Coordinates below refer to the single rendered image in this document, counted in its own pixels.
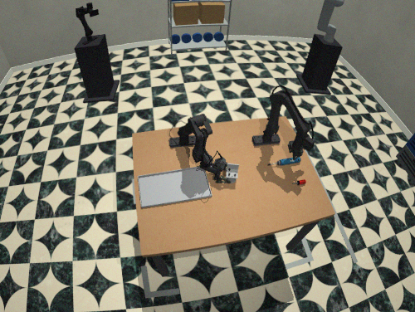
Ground blue electric screwdriver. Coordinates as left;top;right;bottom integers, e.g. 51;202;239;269
275;157;301;166

